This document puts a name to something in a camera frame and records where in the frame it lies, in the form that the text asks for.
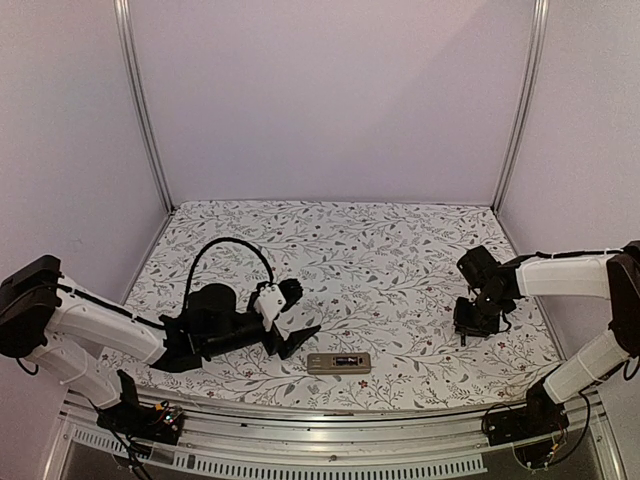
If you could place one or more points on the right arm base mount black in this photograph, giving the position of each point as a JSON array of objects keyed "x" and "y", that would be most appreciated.
[{"x": 539, "y": 417}]

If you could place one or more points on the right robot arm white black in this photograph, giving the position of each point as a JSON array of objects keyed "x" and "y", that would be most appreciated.
[{"x": 610, "y": 274}]

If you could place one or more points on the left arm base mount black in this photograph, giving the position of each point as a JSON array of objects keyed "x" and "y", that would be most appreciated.
[{"x": 162, "y": 423}]

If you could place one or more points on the grey remote control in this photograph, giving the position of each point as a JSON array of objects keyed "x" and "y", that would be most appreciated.
[{"x": 322, "y": 364}]

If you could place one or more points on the left aluminium frame post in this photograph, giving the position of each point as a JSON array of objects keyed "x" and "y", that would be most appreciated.
[{"x": 133, "y": 72}]

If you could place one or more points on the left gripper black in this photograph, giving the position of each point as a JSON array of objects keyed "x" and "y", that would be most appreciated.
[{"x": 288, "y": 346}]

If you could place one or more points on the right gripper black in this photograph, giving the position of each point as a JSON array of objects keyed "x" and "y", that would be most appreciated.
[{"x": 463, "y": 325}]

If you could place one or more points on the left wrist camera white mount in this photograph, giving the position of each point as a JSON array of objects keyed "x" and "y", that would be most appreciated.
[{"x": 269, "y": 302}]

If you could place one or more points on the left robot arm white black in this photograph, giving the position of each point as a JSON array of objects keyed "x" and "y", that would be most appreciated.
[{"x": 43, "y": 312}]

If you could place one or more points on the aluminium front rail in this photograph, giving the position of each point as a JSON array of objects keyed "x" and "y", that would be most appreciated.
[{"x": 233, "y": 440}]

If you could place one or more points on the floral patterned table mat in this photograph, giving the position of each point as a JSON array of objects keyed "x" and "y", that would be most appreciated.
[{"x": 378, "y": 278}]

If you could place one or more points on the aluminium frame post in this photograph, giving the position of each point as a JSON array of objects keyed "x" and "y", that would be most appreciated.
[
  {"x": 534, "y": 55},
  {"x": 133, "y": 72}
]

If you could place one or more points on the right aluminium frame post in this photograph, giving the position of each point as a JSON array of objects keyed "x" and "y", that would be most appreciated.
[{"x": 534, "y": 55}]

